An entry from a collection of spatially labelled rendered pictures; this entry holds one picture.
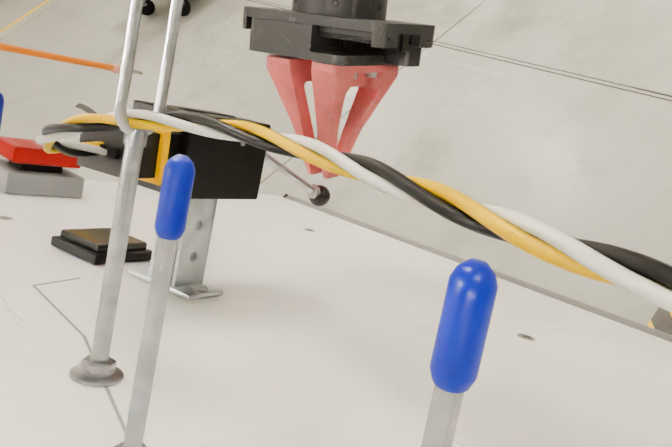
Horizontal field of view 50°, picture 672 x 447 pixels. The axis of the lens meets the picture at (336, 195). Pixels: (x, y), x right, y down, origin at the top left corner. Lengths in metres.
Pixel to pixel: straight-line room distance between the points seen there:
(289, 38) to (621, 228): 1.46
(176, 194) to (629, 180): 1.78
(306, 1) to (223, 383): 0.24
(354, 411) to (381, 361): 0.06
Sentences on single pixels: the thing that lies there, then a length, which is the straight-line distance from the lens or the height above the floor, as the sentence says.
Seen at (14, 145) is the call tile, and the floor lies 1.11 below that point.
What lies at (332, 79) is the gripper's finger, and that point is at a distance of 0.41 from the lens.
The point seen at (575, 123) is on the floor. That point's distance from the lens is 2.15.
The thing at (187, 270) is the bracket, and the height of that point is 1.09.
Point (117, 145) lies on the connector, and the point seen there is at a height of 1.17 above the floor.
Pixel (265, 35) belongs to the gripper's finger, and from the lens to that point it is 0.44.
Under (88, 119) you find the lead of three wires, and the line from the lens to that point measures 0.25.
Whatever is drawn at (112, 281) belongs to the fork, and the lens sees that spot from 0.25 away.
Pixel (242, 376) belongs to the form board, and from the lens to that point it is 0.28.
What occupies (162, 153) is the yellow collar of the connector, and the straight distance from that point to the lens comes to 0.33.
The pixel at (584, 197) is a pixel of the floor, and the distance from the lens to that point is 1.91.
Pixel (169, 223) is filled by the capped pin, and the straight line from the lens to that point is 0.19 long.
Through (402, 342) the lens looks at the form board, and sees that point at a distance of 0.36.
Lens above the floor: 1.29
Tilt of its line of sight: 35 degrees down
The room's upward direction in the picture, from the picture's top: 30 degrees counter-clockwise
